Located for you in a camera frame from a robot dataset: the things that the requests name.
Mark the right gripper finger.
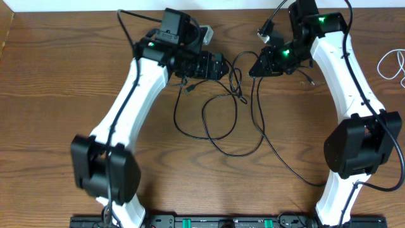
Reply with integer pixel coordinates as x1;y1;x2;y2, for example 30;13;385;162
249;68;284;77
251;52;268;70

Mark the black USB cable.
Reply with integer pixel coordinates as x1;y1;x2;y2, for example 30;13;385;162
173;58;249;141
201;50;327;187

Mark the white USB cable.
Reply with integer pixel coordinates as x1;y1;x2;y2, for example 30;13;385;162
377;48;405;89

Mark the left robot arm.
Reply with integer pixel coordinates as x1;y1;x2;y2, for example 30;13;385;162
70;8;229;227

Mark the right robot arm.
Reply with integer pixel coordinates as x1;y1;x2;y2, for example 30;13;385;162
249;1;404;227

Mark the cardboard panel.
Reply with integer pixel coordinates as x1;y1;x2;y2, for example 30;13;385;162
0;0;15;56

